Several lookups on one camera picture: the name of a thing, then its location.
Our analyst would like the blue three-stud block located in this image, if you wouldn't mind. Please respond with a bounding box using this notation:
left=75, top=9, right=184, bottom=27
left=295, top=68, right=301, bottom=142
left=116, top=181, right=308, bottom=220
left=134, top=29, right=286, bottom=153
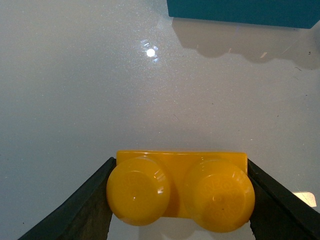
left=167, top=0, right=320, bottom=29

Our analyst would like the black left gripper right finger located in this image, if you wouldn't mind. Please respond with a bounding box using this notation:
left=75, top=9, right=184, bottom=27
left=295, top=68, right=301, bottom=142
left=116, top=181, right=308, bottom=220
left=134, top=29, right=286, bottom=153
left=247, top=160, right=320, bottom=240

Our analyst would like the yellow two-stud block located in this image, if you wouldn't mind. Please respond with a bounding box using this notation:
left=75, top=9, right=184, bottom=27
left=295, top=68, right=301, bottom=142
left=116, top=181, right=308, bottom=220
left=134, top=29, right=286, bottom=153
left=106, top=150, right=255, bottom=233

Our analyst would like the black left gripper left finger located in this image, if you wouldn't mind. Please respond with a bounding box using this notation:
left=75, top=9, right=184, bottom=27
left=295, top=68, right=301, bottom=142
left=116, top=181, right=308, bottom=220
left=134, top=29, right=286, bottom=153
left=20, top=157, right=116, bottom=240

